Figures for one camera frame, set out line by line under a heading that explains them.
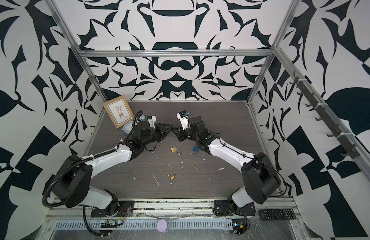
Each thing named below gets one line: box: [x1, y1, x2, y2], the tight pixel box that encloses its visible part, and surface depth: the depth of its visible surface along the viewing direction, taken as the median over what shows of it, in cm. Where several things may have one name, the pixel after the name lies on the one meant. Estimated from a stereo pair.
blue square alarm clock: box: [122, 121, 133, 135], surface depth 103 cm
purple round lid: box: [156, 219, 169, 233], surface depth 64 cm
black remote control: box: [258, 208, 297, 221], surface depth 73 cm
